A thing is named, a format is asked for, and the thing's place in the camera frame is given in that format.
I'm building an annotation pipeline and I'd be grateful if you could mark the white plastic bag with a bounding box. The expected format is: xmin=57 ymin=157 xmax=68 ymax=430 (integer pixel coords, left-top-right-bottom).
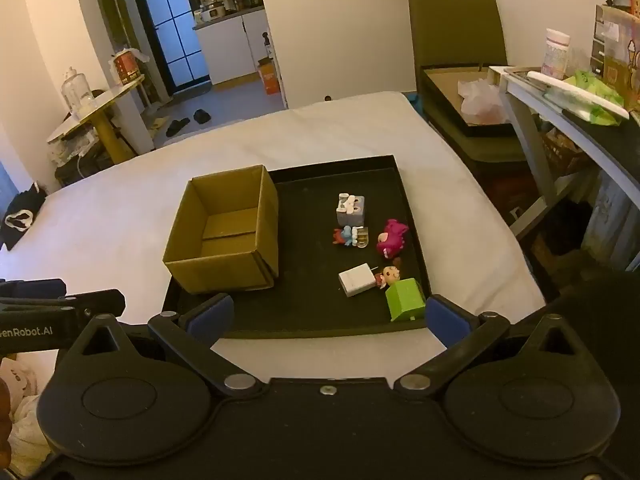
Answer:
xmin=457 ymin=77 xmax=507 ymax=124

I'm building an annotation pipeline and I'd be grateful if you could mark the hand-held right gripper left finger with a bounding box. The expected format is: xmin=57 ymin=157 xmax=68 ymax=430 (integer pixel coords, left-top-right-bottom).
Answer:
xmin=55 ymin=294 xmax=266 ymax=399

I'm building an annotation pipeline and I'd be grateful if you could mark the black ghost face cloth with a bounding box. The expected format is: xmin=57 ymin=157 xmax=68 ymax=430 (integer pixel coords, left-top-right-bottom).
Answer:
xmin=0 ymin=182 xmax=48 ymax=252

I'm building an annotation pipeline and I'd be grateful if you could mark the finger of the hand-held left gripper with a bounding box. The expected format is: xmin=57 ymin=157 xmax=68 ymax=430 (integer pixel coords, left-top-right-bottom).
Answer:
xmin=0 ymin=290 xmax=127 ymax=322
xmin=0 ymin=279 xmax=67 ymax=301

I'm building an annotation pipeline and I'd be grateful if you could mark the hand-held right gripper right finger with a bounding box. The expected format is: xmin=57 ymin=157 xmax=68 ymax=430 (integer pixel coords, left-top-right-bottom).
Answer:
xmin=394 ymin=296 xmax=596 ymax=397

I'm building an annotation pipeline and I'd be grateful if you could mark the green packet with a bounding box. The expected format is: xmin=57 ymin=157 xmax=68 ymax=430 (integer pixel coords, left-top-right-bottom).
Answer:
xmin=545 ymin=70 xmax=630 ymax=126

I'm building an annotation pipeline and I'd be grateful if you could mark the green toy box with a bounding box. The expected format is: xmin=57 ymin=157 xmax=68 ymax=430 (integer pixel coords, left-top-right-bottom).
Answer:
xmin=385 ymin=277 xmax=427 ymax=323

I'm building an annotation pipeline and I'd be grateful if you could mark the brown-haired doll figurine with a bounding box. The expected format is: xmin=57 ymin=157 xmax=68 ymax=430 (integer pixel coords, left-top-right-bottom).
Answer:
xmin=376 ymin=257 xmax=404 ymax=290

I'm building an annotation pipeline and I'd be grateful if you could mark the white bottle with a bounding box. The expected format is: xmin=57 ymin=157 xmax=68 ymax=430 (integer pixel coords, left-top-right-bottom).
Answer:
xmin=541 ymin=28 xmax=571 ymax=79

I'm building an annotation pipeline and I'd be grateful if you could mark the orange box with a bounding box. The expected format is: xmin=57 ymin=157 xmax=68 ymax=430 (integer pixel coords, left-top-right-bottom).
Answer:
xmin=257 ymin=57 xmax=281 ymax=95

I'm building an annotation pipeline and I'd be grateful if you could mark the pink hooded doll figurine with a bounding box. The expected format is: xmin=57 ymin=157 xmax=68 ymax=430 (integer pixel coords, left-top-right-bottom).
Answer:
xmin=376 ymin=218 xmax=411 ymax=261

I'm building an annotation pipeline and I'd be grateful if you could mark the brown basket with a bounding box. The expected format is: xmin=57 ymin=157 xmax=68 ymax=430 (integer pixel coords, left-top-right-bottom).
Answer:
xmin=542 ymin=130 xmax=592 ymax=176

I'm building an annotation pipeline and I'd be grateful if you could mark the red canister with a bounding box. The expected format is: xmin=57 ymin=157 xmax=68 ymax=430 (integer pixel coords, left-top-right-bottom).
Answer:
xmin=109 ymin=47 xmax=150 ymax=84

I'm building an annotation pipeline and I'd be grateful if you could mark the olive green chair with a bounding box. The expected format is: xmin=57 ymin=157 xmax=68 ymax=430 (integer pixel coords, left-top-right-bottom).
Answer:
xmin=407 ymin=0 xmax=532 ymax=163

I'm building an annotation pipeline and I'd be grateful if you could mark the white kitchen cabinet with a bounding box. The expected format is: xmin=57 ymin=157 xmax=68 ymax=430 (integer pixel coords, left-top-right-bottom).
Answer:
xmin=194 ymin=7 xmax=274 ymax=86

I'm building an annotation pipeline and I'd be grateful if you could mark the printed paper bag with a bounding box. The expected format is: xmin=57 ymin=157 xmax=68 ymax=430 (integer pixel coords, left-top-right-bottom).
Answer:
xmin=590 ymin=4 xmax=640 ymax=111

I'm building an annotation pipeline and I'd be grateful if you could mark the grey desk with black top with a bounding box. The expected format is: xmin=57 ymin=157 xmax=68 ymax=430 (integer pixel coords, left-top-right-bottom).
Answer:
xmin=489 ymin=65 xmax=640 ymax=271

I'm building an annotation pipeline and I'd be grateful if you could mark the clear glass jar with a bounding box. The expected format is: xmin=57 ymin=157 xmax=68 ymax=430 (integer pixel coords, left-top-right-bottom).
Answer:
xmin=61 ymin=67 xmax=96 ymax=111

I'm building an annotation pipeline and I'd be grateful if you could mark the dark framed glass door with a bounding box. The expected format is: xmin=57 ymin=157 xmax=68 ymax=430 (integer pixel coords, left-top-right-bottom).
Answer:
xmin=125 ymin=0 xmax=214 ymax=96

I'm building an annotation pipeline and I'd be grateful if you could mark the white crumpled cloth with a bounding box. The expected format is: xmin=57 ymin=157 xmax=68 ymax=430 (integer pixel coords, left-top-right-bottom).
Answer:
xmin=0 ymin=355 xmax=51 ymax=476

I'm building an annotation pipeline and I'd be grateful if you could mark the round yellow table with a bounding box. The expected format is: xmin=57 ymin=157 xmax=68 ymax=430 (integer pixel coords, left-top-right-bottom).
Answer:
xmin=47 ymin=75 xmax=146 ymax=165

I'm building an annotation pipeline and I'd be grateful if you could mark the black tray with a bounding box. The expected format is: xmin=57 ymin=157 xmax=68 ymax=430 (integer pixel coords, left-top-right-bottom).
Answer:
xmin=162 ymin=155 xmax=433 ymax=340

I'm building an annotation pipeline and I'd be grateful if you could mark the small blue red figurine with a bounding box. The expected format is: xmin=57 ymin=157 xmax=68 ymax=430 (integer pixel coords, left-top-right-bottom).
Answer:
xmin=332 ymin=226 xmax=370 ymax=250

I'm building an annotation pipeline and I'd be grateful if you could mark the white charger plug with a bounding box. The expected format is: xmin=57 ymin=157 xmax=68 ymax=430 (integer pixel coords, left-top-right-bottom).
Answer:
xmin=338 ymin=263 xmax=379 ymax=298

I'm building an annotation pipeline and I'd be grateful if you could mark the grey cube toy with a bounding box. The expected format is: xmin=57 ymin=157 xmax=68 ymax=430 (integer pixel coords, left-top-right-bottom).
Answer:
xmin=336 ymin=192 xmax=367 ymax=227

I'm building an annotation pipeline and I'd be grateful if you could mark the dark bag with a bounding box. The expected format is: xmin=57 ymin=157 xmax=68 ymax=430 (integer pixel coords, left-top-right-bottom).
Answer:
xmin=50 ymin=145 xmax=114 ymax=187

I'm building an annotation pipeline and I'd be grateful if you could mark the brown cardboard box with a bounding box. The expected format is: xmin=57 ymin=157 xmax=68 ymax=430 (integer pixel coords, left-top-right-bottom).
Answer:
xmin=162 ymin=164 xmax=280 ymax=295

